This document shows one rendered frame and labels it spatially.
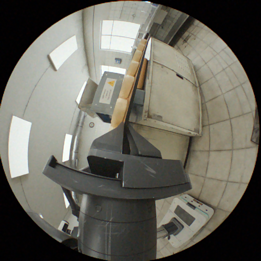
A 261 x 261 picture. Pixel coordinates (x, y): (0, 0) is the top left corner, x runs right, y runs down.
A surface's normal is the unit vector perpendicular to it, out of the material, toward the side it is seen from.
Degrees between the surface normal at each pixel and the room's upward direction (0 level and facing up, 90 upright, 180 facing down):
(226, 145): 0
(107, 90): 90
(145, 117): 90
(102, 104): 90
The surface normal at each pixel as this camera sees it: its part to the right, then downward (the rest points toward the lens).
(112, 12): -0.15, 0.97
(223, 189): -0.97, -0.18
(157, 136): 0.19, -0.01
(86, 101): 0.50, 0.05
